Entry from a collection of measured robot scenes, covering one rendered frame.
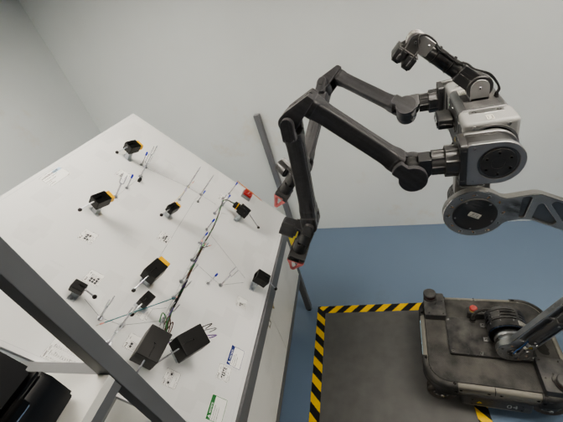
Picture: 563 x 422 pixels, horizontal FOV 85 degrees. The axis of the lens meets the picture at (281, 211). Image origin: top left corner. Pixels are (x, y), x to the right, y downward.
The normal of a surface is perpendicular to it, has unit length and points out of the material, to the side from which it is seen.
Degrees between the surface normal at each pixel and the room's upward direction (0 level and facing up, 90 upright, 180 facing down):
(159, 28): 90
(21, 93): 90
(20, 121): 90
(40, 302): 90
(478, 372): 0
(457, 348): 0
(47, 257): 51
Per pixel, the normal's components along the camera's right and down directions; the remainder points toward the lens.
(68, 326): 0.95, -0.13
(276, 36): -0.27, 0.60
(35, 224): 0.57, -0.60
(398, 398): -0.27, -0.80
